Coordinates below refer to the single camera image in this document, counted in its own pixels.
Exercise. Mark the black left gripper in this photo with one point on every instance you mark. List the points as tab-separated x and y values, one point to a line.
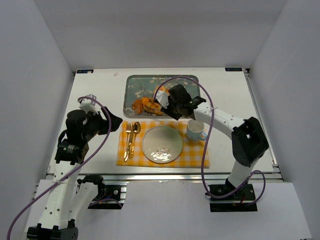
104	121

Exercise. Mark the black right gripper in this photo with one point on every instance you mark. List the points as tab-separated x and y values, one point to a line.
173	106

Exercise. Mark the steel serving tongs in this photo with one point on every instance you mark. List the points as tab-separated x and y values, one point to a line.
152	107

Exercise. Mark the striped croissant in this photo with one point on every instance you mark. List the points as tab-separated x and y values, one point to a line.
150	105

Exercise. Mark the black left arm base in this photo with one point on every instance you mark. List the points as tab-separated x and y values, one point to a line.
109	196

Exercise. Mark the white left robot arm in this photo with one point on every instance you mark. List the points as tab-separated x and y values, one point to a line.
71	196

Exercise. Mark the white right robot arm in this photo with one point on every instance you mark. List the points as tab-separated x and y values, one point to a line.
248	140

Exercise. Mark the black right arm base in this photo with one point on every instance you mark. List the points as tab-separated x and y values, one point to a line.
240	201

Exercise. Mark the gold fork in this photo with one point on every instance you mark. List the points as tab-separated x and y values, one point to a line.
128	132

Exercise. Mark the glazed bagel left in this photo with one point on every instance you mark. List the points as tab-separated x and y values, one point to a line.
162	88

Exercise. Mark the gold spoon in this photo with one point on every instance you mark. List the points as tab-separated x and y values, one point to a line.
136	131

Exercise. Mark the gold knife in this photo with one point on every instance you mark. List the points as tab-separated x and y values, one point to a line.
130	141

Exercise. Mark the small brown pastry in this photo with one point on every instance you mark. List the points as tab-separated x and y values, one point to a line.
137	106

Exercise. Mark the light blue mug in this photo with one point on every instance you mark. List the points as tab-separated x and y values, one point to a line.
196	130

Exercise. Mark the yellow checkered cloth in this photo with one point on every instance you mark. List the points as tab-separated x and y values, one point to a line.
190	157

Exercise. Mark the blue floral tray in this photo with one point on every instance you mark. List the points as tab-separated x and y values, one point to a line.
139	86

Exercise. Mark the white ceramic plate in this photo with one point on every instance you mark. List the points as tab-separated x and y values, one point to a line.
162	144

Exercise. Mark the blue label right corner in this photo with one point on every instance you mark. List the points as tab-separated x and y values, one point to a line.
233	69

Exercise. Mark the blue label corner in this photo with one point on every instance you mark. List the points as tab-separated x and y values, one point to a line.
84	71
233	69

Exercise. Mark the blue label left corner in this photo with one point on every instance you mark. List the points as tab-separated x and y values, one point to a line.
84	71

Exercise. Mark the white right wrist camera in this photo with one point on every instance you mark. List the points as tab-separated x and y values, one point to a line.
162	97

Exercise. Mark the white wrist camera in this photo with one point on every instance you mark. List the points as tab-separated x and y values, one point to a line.
88	105
162	97

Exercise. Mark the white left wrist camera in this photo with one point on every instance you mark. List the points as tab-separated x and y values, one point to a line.
88	105

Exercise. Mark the aluminium front rail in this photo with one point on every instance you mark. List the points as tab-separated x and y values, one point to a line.
174	177

